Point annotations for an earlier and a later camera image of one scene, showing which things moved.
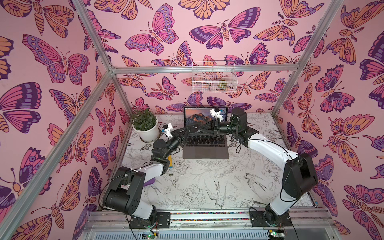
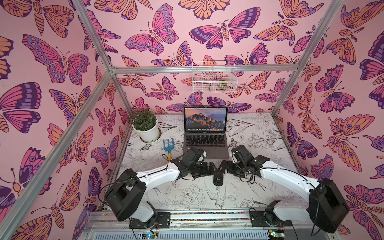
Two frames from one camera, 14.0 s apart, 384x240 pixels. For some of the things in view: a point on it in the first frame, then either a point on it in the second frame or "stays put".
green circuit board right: (276, 234) stays put
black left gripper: (182, 140) -> (204, 172)
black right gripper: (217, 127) -> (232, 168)
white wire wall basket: (214, 77) stays put
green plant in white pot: (146, 123) stays put
